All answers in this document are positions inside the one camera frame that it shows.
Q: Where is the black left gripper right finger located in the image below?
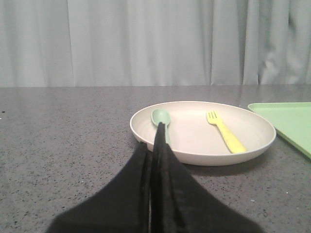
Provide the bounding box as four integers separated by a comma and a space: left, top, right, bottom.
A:
151, 123, 263, 233

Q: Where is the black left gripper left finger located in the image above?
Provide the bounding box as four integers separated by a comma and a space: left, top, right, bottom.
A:
47, 143, 150, 233

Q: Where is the beige round plate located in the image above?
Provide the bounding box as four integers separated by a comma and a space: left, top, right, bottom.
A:
130, 101, 276, 166

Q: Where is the yellow plastic fork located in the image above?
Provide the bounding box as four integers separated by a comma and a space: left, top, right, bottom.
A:
206, 111, 247, 153

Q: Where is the teal green plastic spoon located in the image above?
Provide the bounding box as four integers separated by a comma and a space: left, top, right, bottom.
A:
151, 109, 171, 145

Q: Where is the light green rectangular tray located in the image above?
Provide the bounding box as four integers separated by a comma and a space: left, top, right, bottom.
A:
248, 102, 311, 158

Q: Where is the white pleated curtain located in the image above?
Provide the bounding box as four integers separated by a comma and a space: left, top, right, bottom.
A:
0, 0, 311, 87

